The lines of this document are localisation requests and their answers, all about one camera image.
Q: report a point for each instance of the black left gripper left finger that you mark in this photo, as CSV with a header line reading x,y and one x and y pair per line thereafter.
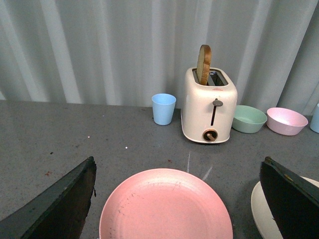
x,y
59,212

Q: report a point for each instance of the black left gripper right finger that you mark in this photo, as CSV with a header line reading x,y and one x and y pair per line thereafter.
x,y
293,201

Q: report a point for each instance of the pink plastic plate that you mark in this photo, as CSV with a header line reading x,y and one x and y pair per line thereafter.
x,y
164,204

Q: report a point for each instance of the cream white plate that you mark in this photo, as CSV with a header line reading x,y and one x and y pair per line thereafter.
x,y
262,215

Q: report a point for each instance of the pink plastic bowl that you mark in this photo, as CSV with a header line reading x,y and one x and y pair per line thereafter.
x,y
285,121

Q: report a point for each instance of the mint green plastic bowl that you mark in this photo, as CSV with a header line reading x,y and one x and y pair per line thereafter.
x,y
248,119

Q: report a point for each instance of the cream white toaster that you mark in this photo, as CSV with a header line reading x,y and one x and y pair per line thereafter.
x,y
207,111

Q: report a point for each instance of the light blue plastic cup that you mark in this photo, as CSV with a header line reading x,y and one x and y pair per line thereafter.
x,y
163,108

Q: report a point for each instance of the toasted bread slice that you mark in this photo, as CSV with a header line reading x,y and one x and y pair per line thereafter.
x,y
203,64

